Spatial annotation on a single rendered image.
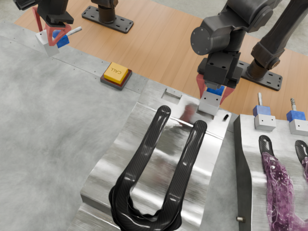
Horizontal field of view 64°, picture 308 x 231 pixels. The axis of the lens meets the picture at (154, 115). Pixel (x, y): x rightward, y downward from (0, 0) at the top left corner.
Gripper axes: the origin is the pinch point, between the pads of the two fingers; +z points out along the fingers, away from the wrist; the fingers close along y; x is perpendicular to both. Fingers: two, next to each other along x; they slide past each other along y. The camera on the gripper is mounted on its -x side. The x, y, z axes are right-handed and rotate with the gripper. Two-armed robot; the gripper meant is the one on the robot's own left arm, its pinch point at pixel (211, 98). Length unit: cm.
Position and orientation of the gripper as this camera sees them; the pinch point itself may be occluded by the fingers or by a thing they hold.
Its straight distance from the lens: 68.1
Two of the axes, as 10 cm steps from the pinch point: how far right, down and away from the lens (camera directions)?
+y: 9.1, 3.3, -2.5
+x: 4.0, -5.5, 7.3
